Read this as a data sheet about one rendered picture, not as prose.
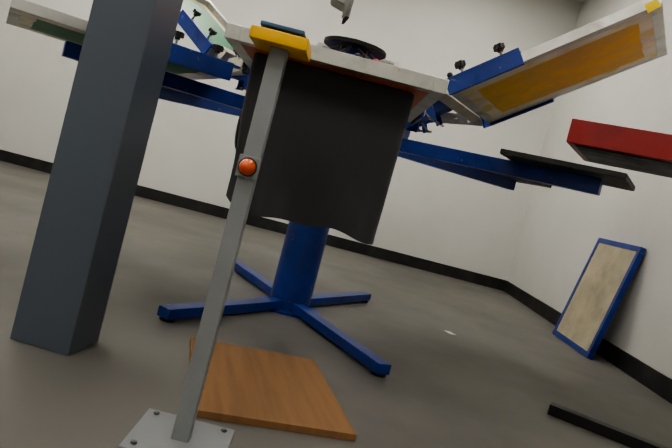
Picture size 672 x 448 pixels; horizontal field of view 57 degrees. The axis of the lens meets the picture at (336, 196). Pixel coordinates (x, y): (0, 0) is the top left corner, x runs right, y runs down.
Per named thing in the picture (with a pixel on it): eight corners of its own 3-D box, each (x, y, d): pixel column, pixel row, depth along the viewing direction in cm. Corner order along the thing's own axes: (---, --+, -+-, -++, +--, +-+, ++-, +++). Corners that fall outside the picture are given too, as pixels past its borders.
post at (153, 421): (217, 474, 133) (330, 36, 130) (117, 449, 133) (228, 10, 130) (234, 432, 155) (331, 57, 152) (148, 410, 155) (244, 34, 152)
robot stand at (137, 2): (9, 338, 177) (111, -75, 174) (44, 325, 195) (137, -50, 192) (67, 356, 176) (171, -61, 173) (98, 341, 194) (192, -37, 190)
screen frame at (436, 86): (445, 94, 159) (449, 79, 159) (223, 36, 158) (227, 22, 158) (410, 122, 237) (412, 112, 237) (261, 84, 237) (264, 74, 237)
